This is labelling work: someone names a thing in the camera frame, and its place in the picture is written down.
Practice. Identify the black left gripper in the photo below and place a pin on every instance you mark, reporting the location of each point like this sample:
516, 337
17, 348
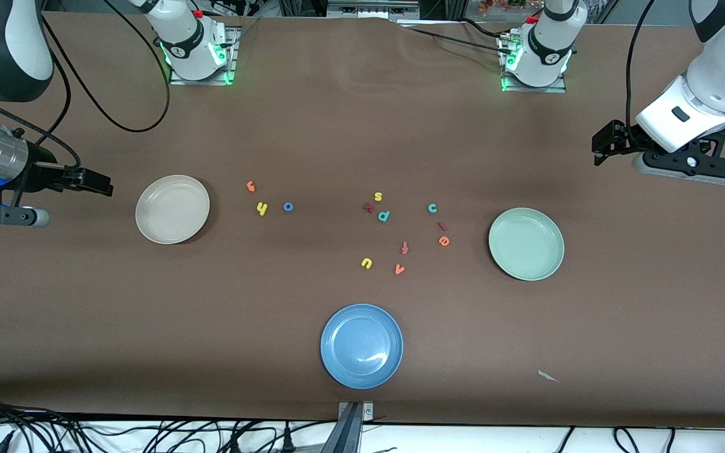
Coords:
628, 138

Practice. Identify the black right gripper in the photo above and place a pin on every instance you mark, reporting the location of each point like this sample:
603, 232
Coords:
42, 171

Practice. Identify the yellow letter h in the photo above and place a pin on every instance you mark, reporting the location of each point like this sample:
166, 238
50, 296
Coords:
262, 209

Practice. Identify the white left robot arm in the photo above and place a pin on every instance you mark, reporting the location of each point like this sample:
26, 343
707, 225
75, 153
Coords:
715, 82

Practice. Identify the beige brown plate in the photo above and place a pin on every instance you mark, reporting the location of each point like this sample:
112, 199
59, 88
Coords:
172, 209

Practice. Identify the green plate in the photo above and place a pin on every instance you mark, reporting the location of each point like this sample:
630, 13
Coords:
526, 245

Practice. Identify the teal letter p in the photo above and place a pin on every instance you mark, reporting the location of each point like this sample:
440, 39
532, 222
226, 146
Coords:
382, 217

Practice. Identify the white tape scrap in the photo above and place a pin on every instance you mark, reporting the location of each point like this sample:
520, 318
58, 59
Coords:
548, 376

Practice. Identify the dark equipment rack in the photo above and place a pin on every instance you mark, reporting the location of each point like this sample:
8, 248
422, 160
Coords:
369, 7

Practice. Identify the blue plate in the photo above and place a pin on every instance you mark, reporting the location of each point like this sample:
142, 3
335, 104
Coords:
361, 346

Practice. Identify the aluminium camera mount post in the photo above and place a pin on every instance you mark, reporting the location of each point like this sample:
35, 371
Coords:
350, 428

